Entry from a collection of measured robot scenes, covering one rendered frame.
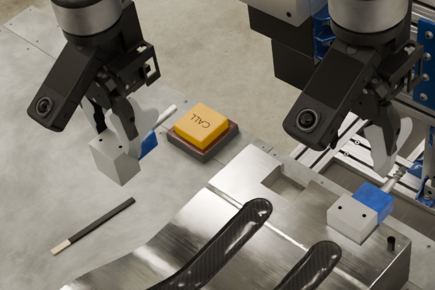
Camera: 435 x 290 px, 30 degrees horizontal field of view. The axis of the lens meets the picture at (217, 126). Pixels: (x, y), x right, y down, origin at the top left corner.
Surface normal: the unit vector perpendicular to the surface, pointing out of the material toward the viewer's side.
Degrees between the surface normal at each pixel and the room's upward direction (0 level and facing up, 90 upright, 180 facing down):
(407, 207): 0
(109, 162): 90
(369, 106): 90
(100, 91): 90
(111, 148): 0
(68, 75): 32
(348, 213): 0
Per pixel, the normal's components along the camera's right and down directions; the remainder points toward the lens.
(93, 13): 0.32, 0.67
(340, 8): -0.73, 0.55
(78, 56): -0.43, -0.25
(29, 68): -0.12, -0.68
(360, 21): -0.28, 0.72
